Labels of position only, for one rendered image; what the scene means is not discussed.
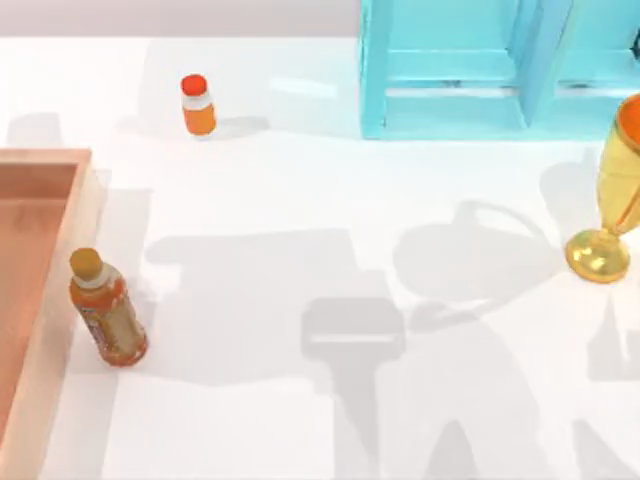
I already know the salmon-coloured shallow box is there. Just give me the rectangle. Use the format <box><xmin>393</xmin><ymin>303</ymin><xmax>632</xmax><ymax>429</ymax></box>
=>
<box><xmin>0</xmin><ymin>147</ymin><xmax>94</xmax><ymax>462</ymax></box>

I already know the orange bottle with tan cap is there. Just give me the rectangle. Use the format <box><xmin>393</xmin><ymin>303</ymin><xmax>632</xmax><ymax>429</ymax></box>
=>
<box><xmin>68</xmin><ymin>247</ymin><xmax>150</xmax><ymax>369</ymax></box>

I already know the light blue rack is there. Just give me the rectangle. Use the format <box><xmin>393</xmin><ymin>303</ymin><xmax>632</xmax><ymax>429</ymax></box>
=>
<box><xmin>357</xmin><ymin>0</ymin><xmax>640</xmax><ymax>142</ymax></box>

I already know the gold trophy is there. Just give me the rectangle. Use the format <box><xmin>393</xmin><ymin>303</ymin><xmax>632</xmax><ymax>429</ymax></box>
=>
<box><xmin>565</xmin><ymin>92</ymin><xmax>640</xmax><ymax>285</ymax></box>

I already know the small orange red-capped bottle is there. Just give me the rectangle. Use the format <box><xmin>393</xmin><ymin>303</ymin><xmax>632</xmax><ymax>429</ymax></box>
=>
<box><xmin>180</xmin><ymin>73</ymin><xmax>219</xmax><ymax>137</ymax></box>

